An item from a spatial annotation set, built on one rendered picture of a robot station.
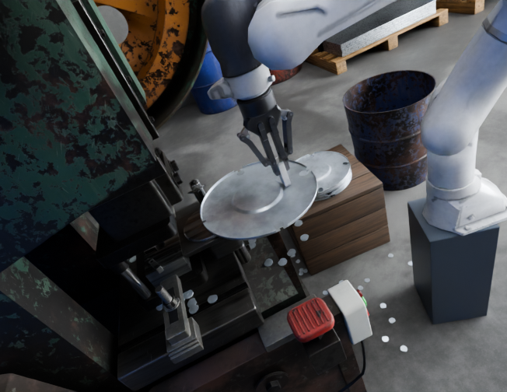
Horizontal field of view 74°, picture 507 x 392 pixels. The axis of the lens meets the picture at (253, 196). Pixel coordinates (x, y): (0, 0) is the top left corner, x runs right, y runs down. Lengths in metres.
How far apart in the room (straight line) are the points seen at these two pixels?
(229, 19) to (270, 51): 0.11
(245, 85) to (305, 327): 0.43
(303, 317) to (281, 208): 0.26
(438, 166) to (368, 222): 0.61
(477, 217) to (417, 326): 0.51
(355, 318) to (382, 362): 0.62
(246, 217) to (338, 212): 0.70
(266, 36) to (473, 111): 0.49
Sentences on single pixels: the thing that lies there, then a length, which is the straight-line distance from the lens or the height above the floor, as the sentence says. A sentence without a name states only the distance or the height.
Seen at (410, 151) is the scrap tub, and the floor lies 0.23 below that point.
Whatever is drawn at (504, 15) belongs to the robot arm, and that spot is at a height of 1.00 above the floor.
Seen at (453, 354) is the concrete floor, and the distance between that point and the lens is 1.40.
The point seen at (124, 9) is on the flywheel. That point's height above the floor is 1.22.
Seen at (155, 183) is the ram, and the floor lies 0.96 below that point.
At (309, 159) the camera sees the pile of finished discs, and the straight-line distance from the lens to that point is 1.57.
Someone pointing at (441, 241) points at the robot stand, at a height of 0.44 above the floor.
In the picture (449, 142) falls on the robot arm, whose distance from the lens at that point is 0.84.
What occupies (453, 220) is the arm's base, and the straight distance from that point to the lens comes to 1.07.
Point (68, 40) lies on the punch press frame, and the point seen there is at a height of 1.23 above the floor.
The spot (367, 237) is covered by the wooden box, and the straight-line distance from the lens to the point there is 1.57.
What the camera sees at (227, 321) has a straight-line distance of 0.71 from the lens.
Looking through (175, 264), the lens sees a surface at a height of 0.77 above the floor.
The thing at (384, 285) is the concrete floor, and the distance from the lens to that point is 1.53.
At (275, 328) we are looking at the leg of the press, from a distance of 0.74.
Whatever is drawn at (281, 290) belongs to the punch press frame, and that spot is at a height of 0.64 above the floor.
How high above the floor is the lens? 1.26
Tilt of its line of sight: 36 degrees down
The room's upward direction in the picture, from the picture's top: 24 degrees counter-clockwise
